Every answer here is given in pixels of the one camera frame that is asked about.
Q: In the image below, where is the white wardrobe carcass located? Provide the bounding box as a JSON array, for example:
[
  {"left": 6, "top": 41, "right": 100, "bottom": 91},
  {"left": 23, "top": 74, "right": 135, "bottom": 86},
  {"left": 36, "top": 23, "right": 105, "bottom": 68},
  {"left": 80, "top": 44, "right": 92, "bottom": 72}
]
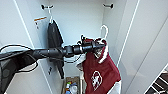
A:
[{"left": 0, "top": 0, "right": 168, "bottom": 94}]

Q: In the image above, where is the black wardrobe hook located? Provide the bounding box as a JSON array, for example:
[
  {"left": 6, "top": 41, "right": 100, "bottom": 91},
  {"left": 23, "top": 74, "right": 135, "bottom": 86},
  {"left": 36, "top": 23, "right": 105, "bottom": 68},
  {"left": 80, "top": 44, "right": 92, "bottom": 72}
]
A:
[
  {"left": 102, "top": 2, "right": 115, "bottom": 9},
  {"left": 40, "top": 3, "right": 55, "bottom": 11}
]

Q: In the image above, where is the brown basket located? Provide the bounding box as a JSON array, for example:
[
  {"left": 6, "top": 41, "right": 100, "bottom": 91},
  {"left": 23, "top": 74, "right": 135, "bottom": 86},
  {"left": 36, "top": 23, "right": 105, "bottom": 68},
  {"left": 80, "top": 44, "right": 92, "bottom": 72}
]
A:
[{"left": 61, "top": 76, "right": 82, "bottom": 94}]

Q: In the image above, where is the dark door hinge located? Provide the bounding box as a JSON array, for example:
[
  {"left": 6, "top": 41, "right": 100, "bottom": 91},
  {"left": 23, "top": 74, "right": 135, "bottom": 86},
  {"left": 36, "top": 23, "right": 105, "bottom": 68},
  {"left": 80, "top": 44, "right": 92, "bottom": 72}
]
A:
[{"left": 47, "top": 66, "right": 54, "bottom": 76}]

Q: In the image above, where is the red white varsity jacket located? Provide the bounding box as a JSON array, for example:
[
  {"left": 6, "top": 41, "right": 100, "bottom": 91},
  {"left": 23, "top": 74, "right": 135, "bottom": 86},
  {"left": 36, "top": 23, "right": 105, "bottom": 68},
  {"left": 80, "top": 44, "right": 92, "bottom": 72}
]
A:
[{"left": 75, "top": 38, "right": 123, "bottom": 94}]

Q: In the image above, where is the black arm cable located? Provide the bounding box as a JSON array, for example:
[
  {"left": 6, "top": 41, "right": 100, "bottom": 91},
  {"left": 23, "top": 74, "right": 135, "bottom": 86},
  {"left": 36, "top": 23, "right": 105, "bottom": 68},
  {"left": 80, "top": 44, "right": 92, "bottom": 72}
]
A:
[{"left": 0, "top": 43, "right": 84, "bottom": 74}]

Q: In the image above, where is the black t-shirt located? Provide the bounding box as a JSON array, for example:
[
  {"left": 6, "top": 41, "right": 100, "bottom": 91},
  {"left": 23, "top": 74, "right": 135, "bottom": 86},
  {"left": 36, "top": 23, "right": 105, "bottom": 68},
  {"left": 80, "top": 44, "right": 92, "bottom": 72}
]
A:
[{"left": 46, "top": 19, "right": 66, "bottom": 80}]

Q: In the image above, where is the white paper notice red print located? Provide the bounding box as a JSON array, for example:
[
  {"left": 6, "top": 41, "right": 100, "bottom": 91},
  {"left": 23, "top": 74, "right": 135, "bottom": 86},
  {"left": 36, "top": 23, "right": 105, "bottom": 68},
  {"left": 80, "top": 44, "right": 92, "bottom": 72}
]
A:
[{"left": 34, "top": 19, "right": 48, "bottom": 30}]

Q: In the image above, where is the orange label strip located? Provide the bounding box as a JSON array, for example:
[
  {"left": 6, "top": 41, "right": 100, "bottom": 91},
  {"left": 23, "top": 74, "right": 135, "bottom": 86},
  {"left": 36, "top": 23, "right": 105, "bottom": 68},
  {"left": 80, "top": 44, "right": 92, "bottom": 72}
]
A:
[{"left": 33, "top": 16, "right": 48, "bottom": 23}]

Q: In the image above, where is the white hanger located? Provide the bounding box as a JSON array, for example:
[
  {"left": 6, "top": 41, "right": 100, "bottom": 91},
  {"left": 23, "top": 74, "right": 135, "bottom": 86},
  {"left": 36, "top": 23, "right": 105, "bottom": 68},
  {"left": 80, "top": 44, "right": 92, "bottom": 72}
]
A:
[
  {"left": 97, "top": 24, "right": 110, "bottom": 63},
  {"left": 47, "top": 7, "right": 57, "bottom": 25}
]

